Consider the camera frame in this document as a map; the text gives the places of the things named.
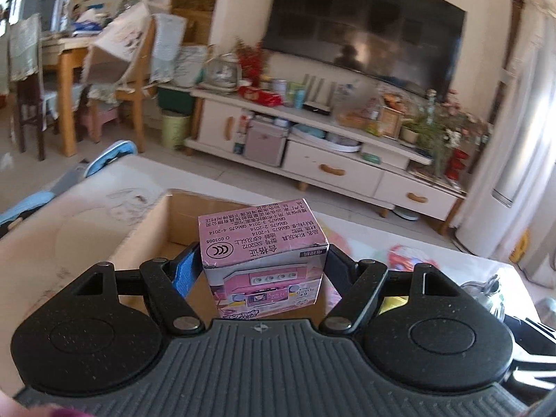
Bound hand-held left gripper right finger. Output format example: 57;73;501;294
319;247;457;335

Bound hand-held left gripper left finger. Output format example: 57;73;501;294
72;241;205;335

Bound cardboard box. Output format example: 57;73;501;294
106;189;328;320

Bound pink toy box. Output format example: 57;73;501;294
197;198;331;320

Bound person's left hand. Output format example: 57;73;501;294
0;393;94;417

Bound glass teapot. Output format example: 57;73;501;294
460;275;507;320

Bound colourful toy packet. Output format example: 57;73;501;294
386;243;439;279

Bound white television cabinet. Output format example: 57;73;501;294
182;84;467;235

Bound light green trash bin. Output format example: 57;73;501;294
161;111;192;148

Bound potted green plant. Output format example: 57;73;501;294
397;108;448;170

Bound clear plastic bag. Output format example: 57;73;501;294
332;82;383;129

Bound dark green storage box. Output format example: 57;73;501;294
156;86;196;116

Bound pink stool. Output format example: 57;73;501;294
87;106;120;142

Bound wooden chair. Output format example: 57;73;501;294
115;19;158;157

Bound red snack packet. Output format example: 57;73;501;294
238;86;283;107

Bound pink artificial flowers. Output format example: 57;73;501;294
428;89;491;148

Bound glass kettle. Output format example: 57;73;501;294
200;52;242;92

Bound white printed bag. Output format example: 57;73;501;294
174;46;207;90

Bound red berry bouquet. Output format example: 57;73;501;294
235;39;270;88

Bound pale green lace cover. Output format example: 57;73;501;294
150;13;187;85

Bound white standing air conditioner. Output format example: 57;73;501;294
454;0;556;265

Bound wooden dining table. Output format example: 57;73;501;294
41;35;96;157

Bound black flat television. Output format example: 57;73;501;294
261;0;467;103

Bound blue white packet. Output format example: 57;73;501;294
72;9;103;38

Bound dark chair with lace cover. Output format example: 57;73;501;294
9;13;57;161

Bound wooden picture frame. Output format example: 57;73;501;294
378;104;404;140

